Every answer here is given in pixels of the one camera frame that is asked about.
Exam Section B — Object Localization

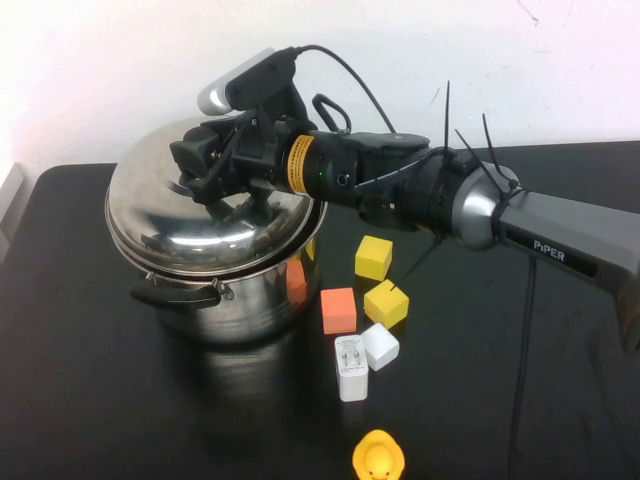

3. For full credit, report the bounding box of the black zip tie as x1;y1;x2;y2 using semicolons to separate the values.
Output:
394;234;442;292
454;128;501;177
481;113;522;194
441;79;455;167

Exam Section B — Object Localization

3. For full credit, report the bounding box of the black hanging cable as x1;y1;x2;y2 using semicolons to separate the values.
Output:
508;249;540;480

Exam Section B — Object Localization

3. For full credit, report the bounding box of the small white charger block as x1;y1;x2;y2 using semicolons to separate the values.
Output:
360;322;402;373

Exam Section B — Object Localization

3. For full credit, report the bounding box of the white charger with prongs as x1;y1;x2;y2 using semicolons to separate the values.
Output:
333;334;372;404

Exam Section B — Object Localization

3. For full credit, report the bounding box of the black looped cable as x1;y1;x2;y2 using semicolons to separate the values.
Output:
312;93;352;135

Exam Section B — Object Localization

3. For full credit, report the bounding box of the yellow rubber duck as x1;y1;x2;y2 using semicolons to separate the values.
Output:
351;429;406;480

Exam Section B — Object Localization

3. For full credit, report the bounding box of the yellow cube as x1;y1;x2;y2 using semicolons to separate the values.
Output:
354;234;395;281
363;278;411;330

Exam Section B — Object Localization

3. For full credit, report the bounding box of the black camera cable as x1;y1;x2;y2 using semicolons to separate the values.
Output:
292;44;397;136

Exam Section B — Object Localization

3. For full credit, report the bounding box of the steel pot with black handles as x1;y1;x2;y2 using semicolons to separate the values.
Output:
130;199;323;347

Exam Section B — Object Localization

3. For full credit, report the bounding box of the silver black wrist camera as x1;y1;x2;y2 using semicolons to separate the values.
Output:
197;46;299;116

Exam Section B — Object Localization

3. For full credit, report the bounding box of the steel pot lid black knob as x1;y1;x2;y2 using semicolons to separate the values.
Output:
103;115;314;279

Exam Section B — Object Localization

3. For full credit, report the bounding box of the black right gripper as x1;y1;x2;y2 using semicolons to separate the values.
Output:
169;112;291;206

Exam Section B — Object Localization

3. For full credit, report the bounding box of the orange cube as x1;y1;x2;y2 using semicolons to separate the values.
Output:
319;286;359;336

